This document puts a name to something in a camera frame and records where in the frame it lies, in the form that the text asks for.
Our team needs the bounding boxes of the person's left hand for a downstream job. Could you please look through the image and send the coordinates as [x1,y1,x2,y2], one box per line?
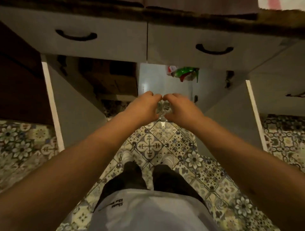
[123,91,163,127]

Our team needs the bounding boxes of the person's right hand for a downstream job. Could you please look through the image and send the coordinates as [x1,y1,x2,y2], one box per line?
[163,93,206,130]

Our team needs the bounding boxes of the clear plastic bag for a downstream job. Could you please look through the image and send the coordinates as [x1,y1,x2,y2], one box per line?
[155,100,173,129]

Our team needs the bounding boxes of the person's right forearm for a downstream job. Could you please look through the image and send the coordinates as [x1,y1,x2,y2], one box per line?
[189,115,305,231]

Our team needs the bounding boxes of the person's left forearm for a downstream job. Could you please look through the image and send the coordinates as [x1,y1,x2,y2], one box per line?
[0,112,136,231]

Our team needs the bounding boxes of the white plastic container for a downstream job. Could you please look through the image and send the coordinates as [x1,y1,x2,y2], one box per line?
[137,63,194,101]

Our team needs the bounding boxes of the green snack packet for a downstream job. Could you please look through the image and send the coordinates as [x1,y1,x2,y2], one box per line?
[167,66,200,83]

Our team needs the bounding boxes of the brown cardboard box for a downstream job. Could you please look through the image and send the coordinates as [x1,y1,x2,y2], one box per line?
[79,58,139,96]

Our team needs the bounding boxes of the black door hinge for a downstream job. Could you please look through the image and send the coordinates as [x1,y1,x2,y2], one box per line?
[224,70,235,89]
[57,55,69,77]

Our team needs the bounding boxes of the white shoe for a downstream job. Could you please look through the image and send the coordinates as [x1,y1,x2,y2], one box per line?
[118,150,134,165]
[161,154,179,168]

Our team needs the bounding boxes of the grey drawer front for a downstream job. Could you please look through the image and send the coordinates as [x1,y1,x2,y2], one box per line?
[146,23,299,72]
[0,6,148,63]

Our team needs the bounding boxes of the grey open cabinet door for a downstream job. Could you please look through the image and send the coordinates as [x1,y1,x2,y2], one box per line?
[41,54,108,153]
[195,71,269,159]

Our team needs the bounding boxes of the black trousers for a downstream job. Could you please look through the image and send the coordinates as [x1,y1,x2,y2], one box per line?
[93,161,207,212]

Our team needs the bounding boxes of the grey closed cabinet door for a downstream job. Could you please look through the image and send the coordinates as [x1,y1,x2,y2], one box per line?
[249,40,305,117]

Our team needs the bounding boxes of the white shirt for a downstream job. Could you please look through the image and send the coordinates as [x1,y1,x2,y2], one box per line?
[89,189,221,231]

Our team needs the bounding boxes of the dark brown wooden furniture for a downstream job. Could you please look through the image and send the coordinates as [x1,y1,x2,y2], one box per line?
[0,21,54,126]

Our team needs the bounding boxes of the white and pink cloth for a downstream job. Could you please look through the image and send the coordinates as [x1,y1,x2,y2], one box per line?
[258,0,305,11]

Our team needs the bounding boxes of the black curved drawer handle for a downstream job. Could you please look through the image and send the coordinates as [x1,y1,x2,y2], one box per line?
[55,29,98,42]
[195,43,234,56]

